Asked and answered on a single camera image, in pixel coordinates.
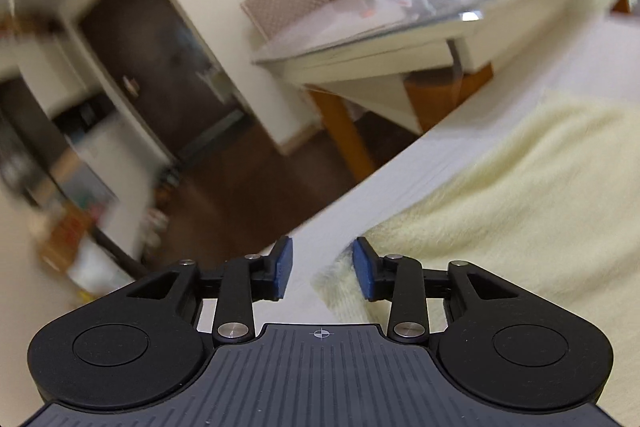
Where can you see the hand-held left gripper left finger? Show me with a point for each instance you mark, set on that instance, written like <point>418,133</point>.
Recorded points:
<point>282,268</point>

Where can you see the dark brown door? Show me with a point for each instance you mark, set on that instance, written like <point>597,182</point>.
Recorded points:
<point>160,57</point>

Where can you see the white cabinet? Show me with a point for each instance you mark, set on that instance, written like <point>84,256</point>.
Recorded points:
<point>120,162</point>

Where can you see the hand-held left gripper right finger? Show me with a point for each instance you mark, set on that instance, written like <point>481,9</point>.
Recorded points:
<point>363,269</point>

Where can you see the glass-top dining table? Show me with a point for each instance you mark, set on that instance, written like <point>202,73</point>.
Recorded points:
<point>400,34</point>

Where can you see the pale yellow towel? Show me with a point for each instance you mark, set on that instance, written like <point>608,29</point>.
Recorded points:
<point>500,207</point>

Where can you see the red-print cardboard box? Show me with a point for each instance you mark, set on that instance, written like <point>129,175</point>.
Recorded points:
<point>65,237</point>

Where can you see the patterned beige chair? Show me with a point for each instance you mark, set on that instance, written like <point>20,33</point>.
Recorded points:
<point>285,2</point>

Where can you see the white plastic bucket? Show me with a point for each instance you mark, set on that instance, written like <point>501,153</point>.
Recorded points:
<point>97,267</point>

